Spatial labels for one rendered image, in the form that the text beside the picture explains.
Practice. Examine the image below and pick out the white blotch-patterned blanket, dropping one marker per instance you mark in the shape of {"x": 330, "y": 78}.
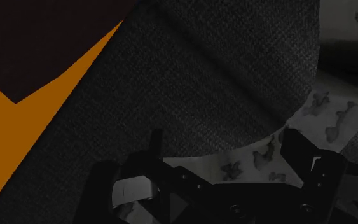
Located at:
{"x": 315, "y": 130}

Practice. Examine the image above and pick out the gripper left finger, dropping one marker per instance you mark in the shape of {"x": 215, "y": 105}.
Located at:
{"x": 141, "y": 167}

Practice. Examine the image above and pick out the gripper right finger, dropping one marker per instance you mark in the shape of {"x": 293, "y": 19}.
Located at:
{"x": 324, "y": 176}

